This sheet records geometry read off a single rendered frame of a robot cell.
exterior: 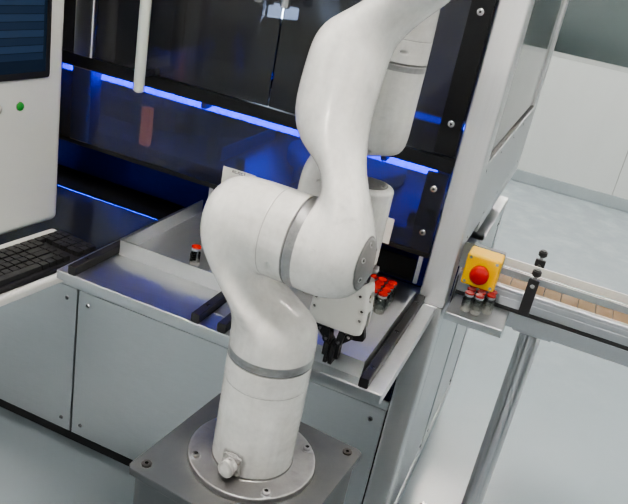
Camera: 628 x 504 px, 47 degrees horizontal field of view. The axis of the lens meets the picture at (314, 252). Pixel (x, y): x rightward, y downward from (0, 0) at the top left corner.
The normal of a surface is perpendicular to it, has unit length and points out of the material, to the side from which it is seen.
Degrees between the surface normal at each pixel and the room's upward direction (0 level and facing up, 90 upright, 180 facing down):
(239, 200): 43
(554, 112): 90
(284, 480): 0
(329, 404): 90
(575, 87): 90
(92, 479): 0
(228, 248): 95
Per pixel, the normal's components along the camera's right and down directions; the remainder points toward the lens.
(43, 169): 0.86, 0.34
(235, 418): -0.55, 0.25
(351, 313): -0.28, 0.36
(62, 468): 0.18, -0.90
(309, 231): -0.33, -0.28
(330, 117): 0.00, 0.04
